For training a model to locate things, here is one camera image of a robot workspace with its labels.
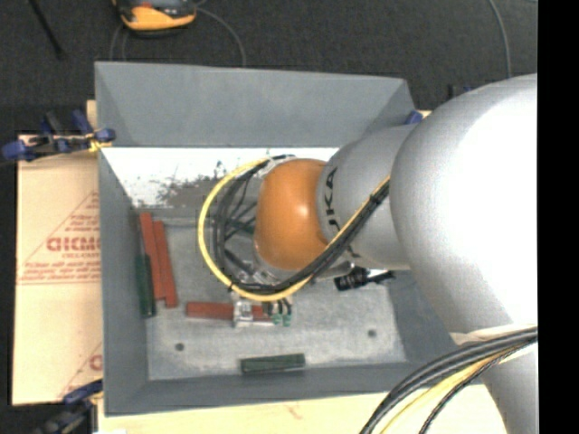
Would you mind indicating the black cylinder on white bracket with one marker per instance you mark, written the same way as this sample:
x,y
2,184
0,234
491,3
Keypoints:
x,y
350,281

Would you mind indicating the brown cardboard board red print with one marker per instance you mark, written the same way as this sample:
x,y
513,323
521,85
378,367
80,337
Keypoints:
x,y
54,314

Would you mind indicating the red-brown flat block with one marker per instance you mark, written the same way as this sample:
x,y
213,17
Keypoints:
x,y
208,310
166,269
147,238

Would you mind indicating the grey metal bin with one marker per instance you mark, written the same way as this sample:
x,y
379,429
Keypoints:
x,y
217,106

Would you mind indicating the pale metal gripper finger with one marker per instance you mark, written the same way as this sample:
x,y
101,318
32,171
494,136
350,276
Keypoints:
x,y
243,302
243,318

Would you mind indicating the dark green flat block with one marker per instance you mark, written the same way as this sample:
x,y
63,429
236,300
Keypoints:
x,y
145,287
272,363

